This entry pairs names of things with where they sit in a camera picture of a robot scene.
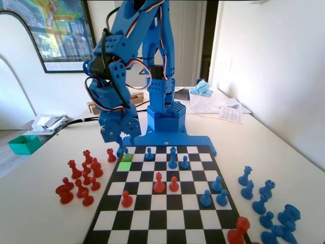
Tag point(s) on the red chess rook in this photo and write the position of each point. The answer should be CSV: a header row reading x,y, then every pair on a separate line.
x,y
111,156
88,157

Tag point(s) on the blue chess bishop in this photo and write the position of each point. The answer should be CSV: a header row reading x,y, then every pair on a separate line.
x,y
271,236
260,205

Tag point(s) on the red chess queen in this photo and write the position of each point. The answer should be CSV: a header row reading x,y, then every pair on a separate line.
x,y
74,170

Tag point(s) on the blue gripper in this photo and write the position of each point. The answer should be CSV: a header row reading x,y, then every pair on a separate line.
x,y
119,126

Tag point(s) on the red chess bishop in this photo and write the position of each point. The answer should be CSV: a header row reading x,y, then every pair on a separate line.
x,y
80,189
159,184

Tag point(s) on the thin orange stick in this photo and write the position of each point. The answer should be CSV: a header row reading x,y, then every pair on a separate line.
x,y
203,116

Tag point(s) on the red piece bottom edge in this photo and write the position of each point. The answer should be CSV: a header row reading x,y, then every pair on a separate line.
x,y
238,231

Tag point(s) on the white arched panel black edge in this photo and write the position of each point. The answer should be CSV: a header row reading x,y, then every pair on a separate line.
x,y
12,76

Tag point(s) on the white plastic bag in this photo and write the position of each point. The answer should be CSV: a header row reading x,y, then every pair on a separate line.
x,y
210,104

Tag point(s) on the black framed map poster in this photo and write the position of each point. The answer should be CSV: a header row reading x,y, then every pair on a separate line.
x,y
66,33

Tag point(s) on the grey flat box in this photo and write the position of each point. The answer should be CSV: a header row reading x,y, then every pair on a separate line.
x,y
183,94

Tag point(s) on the blue chess rook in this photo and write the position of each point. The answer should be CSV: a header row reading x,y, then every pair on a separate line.
x,y
267,189
289,215

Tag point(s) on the blue crumpled tissue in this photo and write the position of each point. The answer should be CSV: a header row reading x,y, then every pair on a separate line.
x,y
201,89

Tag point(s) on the long brown cardboard box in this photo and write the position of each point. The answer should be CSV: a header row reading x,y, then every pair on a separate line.
x,y
137,97

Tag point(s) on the green plastic bin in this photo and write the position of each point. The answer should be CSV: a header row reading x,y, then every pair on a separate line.
x,y
24,145

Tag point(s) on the blue 3D-printed robot arm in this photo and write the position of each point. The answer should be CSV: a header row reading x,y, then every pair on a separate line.
x,y
166,122

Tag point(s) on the blue chess queen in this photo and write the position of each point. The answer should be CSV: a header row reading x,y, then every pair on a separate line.
x,y
245,176

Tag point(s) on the printed paper leaflet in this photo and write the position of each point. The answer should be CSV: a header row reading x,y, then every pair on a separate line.
x,y
231,115

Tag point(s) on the red chess pawn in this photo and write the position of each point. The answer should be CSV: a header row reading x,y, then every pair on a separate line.
x,y
86,179
87,199
86,168
95,185
67,182
126,200
174,185

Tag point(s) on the white door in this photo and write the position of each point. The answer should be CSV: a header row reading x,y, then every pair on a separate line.
x,y
188,38

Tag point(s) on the white light switch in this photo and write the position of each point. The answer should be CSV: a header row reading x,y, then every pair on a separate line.
x,y
231,64

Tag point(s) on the crumpled grey paper pile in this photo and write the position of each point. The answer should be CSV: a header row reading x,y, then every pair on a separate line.
x,y
47,122

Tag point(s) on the black and white chessboard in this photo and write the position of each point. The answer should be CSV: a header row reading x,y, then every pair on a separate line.
x,y
157,203

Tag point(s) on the tall blue chess king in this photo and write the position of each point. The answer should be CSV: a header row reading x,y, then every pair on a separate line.
x,y
173,160

